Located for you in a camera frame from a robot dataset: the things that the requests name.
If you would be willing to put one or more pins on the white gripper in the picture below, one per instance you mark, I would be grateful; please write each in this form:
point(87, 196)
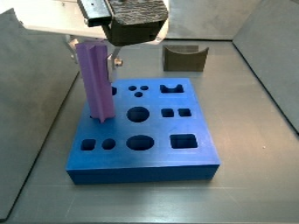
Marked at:
point(60, 16)

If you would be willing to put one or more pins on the purple star-shaped peg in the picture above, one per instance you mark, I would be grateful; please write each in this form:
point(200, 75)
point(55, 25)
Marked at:
point(92, 54)

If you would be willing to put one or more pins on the blue foam shape board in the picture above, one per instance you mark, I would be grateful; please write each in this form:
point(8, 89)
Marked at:
point(155, 141)

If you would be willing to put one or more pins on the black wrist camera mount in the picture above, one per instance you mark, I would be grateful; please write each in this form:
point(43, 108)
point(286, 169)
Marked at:
point(130, 21)

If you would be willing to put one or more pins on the black curved holder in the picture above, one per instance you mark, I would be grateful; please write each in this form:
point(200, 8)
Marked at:
point(184, 58)

